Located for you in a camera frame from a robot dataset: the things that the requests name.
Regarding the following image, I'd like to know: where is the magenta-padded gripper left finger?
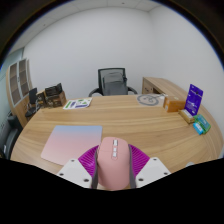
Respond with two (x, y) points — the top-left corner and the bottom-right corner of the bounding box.
(56, 144), (100, 190)

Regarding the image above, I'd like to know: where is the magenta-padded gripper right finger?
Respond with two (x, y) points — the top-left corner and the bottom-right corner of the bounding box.
(127, 143), (172, 190)

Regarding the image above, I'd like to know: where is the pink computer mouse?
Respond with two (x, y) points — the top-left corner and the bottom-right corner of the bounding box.
(96, 137), (131, 192)

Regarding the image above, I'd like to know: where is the pink-blue gradient mouse pad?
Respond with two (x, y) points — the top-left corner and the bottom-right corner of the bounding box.
(40, 125), (104, 167)

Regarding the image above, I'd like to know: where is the green white printed leaflet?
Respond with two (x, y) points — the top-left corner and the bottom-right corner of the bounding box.
(62, 97), (93, 110)

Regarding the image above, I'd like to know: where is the small blue box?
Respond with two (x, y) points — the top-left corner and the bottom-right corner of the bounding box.
(192, 121), (205, 136)

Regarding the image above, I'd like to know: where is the orange-brown cardboard box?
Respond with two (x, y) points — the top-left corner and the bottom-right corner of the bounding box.
(163, 95), (187, 113)

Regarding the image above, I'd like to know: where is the green flat box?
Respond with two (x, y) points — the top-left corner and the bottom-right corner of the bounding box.
(194, 114), (212, 134)

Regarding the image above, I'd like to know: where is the black armchair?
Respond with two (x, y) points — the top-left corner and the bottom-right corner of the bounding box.
(0, 114), (23, 161)

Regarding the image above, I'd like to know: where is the purple standing card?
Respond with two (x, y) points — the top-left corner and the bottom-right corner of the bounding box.
(184, 83), (204, 117)

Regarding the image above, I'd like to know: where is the small black swivel chair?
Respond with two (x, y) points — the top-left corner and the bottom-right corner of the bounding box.
(24, 87), (43, 118)

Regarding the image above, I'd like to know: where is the black mesh office chair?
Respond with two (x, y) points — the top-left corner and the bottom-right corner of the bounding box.
(88, 67), (139, 98)

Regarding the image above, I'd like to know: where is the wooden shelf unit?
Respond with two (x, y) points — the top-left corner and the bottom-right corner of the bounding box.
(5, 58), (35, 128)

